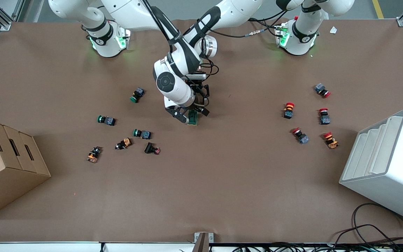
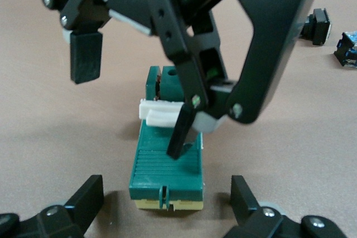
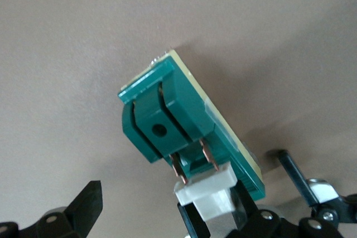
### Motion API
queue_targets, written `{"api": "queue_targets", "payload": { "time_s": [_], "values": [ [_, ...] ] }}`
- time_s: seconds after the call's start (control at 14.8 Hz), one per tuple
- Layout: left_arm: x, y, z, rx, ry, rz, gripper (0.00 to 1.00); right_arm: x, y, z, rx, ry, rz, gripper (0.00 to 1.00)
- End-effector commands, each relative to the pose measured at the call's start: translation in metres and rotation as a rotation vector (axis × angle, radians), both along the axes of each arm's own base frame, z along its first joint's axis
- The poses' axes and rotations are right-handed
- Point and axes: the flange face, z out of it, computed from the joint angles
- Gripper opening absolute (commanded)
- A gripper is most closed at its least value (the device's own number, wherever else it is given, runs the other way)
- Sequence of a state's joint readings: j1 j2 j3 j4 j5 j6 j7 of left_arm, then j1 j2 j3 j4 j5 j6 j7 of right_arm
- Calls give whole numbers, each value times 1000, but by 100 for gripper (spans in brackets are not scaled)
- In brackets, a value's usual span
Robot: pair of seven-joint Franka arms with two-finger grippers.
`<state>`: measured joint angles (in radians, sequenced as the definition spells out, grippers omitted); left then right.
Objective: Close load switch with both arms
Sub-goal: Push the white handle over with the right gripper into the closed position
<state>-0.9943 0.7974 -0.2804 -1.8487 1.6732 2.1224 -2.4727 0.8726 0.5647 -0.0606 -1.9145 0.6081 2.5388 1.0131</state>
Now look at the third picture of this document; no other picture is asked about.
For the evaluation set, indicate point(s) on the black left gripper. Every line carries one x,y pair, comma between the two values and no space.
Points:
329,210

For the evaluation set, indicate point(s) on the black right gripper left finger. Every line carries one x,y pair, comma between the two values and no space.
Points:
86,207

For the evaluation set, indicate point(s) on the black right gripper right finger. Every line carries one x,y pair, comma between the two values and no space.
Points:
263,222

